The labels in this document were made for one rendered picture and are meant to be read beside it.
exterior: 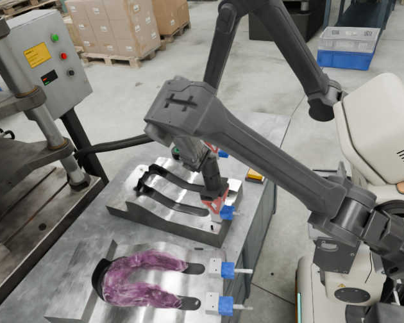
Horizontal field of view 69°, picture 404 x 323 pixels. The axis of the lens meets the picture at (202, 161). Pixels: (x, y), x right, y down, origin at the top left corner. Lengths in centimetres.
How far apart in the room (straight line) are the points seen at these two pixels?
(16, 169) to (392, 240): 125
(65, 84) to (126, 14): 319
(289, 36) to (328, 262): 61
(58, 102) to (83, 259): 75
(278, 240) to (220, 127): 168
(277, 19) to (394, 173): 43
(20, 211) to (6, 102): 54
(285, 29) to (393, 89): 28
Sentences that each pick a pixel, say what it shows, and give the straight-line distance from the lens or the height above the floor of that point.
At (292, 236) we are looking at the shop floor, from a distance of 209.
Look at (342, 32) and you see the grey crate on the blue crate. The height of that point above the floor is 30.
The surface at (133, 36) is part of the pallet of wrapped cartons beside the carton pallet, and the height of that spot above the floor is 44.
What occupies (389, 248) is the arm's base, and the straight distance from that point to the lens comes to 64.
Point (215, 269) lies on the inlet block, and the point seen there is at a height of 88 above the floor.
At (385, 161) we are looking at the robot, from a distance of 68.
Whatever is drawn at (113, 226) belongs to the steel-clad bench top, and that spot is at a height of 80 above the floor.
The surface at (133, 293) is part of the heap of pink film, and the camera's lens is 95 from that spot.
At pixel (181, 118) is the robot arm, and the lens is 41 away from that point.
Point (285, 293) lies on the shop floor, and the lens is 189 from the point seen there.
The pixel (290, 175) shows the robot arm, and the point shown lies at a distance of 49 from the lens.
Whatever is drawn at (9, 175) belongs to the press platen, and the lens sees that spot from 135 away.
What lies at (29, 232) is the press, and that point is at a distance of 146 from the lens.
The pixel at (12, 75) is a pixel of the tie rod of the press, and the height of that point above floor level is 136.
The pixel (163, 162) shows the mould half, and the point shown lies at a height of 93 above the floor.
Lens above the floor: 171
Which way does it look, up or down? 41 degrees down
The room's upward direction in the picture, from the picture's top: 10 degrees counter-clockwise
